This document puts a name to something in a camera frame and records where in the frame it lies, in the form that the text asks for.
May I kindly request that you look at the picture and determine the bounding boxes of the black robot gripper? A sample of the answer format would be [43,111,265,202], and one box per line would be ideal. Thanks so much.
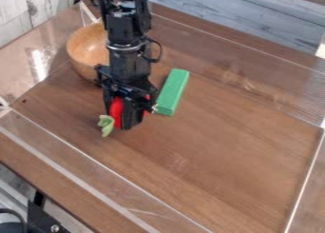
[95,45,160,130]

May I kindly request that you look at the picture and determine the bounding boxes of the red plush strawberry toy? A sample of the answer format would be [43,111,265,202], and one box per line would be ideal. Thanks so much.
[98,95,152,137]

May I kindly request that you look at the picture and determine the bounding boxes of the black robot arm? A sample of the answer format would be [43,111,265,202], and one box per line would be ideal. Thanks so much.
[75,0,162,130]

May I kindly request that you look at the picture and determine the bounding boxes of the green rectangular block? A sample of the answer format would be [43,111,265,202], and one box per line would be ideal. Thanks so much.
[154,68,190,116]

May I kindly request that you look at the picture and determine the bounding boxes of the wooden bowl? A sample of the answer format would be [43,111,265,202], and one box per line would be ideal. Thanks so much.
[65,23,110,82]

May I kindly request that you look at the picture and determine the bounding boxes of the clear acrylic tray enclosure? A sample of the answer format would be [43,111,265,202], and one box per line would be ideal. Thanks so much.
[0,8,325,233]

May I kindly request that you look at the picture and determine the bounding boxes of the black clamp mount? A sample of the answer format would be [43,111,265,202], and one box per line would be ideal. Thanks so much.
[27,191,71,233]

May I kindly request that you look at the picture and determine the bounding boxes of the black cable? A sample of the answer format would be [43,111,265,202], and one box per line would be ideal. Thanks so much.
[0,208,29,233]

